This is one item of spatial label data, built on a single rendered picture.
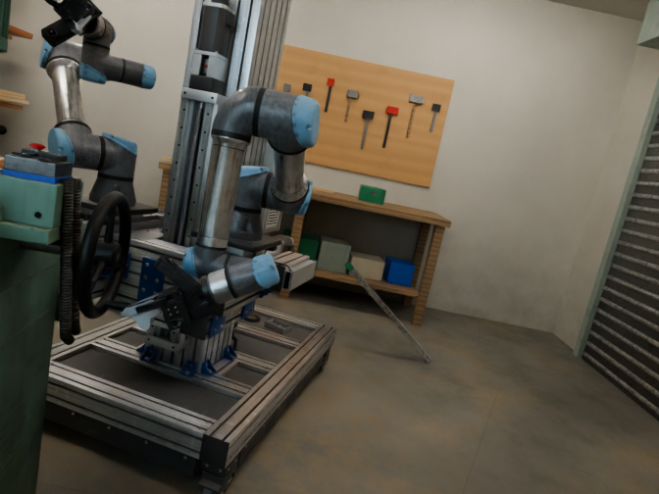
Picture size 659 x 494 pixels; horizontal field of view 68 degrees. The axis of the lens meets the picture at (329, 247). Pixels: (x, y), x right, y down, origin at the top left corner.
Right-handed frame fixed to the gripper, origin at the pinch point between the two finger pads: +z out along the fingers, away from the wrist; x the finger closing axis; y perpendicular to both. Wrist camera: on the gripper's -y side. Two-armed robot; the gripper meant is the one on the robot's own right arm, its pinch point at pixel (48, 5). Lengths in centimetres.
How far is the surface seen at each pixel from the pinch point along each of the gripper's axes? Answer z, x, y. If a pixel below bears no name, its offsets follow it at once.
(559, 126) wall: -267, 209, 204
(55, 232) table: 30, 43, -28
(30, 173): 30.2, 32.3, -22.4
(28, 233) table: 33, 41, -30
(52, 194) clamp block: 31, 38, -22
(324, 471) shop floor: -26, 158, -51
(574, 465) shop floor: -51, 254, 18
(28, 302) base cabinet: 16, 48, -51
